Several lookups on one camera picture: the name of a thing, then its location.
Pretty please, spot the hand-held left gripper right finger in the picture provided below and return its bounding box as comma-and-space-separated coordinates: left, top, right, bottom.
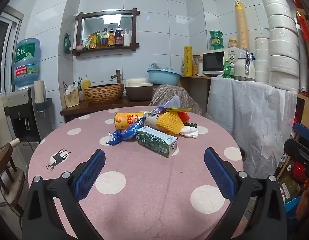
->
204, 147, 287, 240

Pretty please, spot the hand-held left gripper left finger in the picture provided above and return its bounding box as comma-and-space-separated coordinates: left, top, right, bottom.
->
22, 149, 106, 240

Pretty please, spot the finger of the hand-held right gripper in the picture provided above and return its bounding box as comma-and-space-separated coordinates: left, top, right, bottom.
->
293, 122, 309, 142
283, 138, 309, 178

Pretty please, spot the blue snack wrapper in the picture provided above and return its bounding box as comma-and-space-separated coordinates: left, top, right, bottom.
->
106, 117, 147, 146

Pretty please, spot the white tissue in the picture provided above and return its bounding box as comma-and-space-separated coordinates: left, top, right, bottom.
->
180, 125, 199, 139

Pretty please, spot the yellow chip can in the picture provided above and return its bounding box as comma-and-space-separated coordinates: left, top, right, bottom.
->
114, 112, 145, 130

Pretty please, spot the green milk carton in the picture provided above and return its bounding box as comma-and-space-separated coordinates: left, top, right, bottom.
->
136, 126, 179, 158

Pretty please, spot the yellow foam fruit net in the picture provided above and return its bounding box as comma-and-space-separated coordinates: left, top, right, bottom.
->
154, 112, 186, 137

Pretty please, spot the white paper container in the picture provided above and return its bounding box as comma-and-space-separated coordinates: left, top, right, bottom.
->
144, 112, 161, 130

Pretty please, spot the purple plastic bag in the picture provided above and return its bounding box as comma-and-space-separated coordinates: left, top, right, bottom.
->
151, 95, 182, 114

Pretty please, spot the brown cardboard box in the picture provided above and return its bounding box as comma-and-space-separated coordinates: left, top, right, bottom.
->
296, 94, 309, 133

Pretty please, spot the green cardboard box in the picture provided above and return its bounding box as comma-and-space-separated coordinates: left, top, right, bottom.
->
278, 174, 299, 202

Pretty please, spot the blue plastic bag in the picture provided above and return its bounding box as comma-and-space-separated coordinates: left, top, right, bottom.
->
285, 196, 302, 219

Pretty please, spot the pink polka dot tablecloth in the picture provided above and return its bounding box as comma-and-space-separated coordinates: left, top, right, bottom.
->
28, 106, 245, 240

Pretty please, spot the white cover cloth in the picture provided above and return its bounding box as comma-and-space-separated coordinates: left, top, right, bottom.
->
207, 76, 298, 179

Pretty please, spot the dark wooden counter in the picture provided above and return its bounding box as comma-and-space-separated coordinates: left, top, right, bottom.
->
60, 97, 151, 123

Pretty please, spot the yellow tissue holder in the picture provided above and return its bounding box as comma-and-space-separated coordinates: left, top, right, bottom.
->
64, 85, 80, 108

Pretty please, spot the wicker wash basin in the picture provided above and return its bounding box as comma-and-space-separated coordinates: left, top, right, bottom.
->
84, 83, 124, 103

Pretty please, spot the stack of small white containers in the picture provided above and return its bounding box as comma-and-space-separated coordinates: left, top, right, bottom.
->
255, 37, 270, 83

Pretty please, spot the wooden chair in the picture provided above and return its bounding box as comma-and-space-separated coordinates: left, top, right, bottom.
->
0, 140, 26, 208

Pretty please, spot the light wooden cabinet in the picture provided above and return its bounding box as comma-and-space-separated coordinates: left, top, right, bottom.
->
180, 75, 212, 113

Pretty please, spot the cream electric kettle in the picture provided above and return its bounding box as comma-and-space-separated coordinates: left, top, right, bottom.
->
231, 51, 256, 81

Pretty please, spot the stack of large white bowls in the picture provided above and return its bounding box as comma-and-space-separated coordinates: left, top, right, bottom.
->
260, 0, 300, 92

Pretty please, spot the water dispenser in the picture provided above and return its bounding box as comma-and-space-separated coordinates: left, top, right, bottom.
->
2, 87, 42, 143

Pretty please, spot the floral cloth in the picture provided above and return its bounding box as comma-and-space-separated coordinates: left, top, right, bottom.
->
149, 84, 202, 115

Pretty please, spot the brown pot with cream lid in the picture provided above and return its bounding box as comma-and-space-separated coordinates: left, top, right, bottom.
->
125, 78, 153, 102

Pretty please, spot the green soda bottle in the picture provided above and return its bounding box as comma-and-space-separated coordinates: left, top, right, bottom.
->
223, 59, 232, 79

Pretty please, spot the light blue plastic basin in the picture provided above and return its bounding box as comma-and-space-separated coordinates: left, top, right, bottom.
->
147, 68, 182, 85

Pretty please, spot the white microwave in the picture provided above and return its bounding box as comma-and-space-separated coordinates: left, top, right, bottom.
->
202, 47, 247, 77

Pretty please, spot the tall stack of paper cups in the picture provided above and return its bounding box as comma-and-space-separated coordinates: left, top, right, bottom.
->
235, 0, 250, 50

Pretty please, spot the grey plastic bag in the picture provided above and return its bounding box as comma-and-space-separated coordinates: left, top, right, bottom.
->
148, 62, 174, 71

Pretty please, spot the blue water jug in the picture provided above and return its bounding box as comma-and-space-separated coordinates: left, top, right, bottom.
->
14, 38, 41, 88

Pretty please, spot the yellow green seasoning packet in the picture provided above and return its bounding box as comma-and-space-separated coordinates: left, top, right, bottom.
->
84, 34, 97, 49

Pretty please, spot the dark soy sauce bottle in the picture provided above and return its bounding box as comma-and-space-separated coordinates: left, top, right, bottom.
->
114, 25, 124, 46

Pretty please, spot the white plastic bottle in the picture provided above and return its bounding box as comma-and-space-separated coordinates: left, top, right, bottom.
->
123, 29, 132, 46

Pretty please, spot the window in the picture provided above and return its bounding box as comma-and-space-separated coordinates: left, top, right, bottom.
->
0, 12, 22, 95

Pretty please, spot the wooden framed mirror shelf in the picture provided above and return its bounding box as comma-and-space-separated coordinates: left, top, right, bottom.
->
72, 8, 140, 55

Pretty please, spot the grey wall holder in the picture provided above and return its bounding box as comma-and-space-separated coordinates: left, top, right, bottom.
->
36, 97, 53, 113

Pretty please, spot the green wall packet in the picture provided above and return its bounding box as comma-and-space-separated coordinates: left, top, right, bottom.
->
64, 33, 72, 54

